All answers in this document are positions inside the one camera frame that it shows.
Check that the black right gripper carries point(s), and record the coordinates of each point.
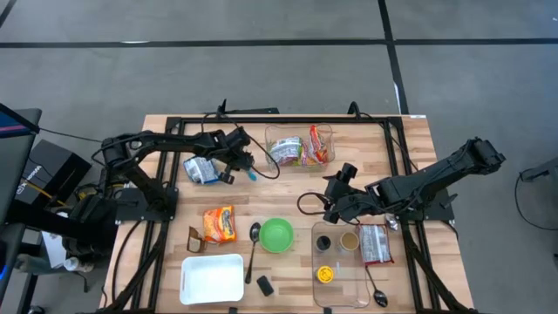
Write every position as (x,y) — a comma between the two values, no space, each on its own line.
(349,198)

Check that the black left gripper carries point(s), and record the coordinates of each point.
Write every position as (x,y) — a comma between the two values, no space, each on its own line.
(233,148)

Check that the teal plastic spoon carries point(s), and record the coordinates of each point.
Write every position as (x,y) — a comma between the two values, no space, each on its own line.
(252,176)

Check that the tan lid seasoning jar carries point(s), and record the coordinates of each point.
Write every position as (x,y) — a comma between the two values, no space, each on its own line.
(349,241)

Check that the black lid spice jar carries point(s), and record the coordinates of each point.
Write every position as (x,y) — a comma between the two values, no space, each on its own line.
(323,243)

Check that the blue noodle packet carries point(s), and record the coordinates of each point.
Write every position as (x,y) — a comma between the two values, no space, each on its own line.
(200,170)

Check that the pink ramen noodle packet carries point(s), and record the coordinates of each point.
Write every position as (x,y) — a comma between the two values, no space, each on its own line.
(285,150)
(375,244)

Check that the yellow lid seasoning jar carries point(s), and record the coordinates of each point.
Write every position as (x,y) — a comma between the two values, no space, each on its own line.
(325,275)

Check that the pile of snack packets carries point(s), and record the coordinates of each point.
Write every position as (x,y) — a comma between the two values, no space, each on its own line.
(318,144)

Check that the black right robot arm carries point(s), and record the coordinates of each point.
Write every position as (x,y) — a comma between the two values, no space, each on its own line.
(436,179)

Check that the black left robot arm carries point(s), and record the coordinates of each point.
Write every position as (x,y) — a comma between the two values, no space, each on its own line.
(165,141)

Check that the silver metal spoon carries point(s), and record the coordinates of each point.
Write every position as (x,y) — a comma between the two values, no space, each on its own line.
(392,223)

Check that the short clear plastic bin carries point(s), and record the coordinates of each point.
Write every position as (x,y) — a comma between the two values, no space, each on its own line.
(272,131)

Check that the dark metal spoon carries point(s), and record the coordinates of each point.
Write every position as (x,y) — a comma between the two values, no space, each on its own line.
(255,231)
(380,297)

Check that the long clear plastic bin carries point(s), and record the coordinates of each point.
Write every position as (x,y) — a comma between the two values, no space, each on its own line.
(344,283)

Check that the green plastic bowl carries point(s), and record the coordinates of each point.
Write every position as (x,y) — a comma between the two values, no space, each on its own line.
(276,235)

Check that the brown paper pouch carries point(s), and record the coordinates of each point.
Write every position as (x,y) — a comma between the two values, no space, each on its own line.
(195,242)

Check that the dark green tin box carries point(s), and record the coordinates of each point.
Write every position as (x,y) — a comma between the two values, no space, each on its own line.
(265,285)

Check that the white plastic bin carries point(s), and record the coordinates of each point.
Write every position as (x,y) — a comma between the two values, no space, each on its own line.
(211,279)

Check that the black printed box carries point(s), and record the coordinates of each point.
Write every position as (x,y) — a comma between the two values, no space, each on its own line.
(52,170)

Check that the white paper sheet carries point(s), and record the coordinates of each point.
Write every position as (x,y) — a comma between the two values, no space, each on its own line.
(52,248)

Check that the grey furniture leg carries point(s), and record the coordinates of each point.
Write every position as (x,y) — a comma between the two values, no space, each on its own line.
(540,170)

